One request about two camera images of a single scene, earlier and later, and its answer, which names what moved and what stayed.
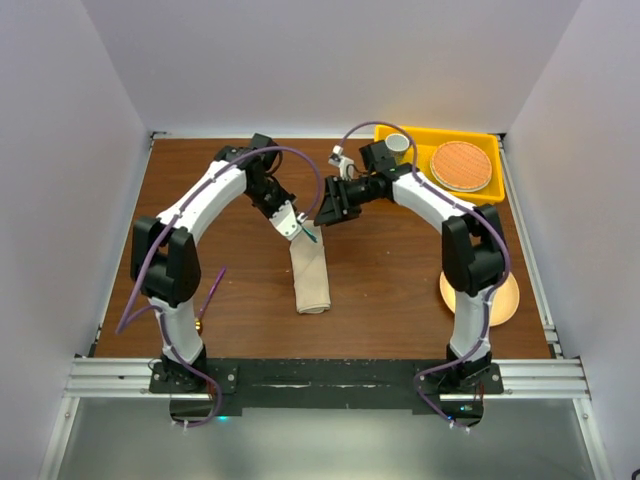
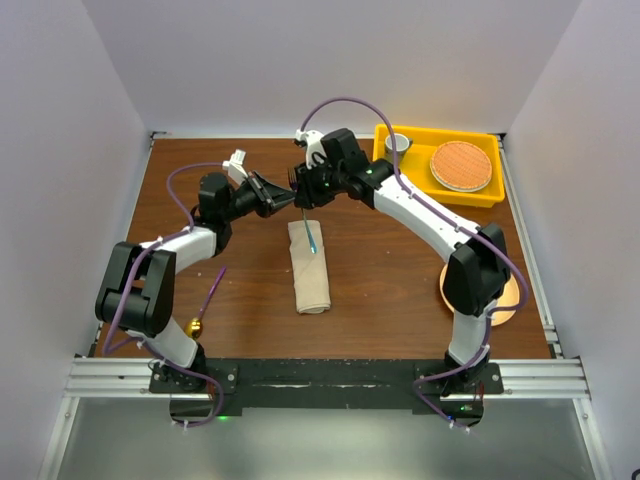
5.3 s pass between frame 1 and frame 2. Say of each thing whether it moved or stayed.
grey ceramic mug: stayed
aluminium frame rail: stayed
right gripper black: moved
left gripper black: moved
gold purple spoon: stayed
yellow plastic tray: stayed
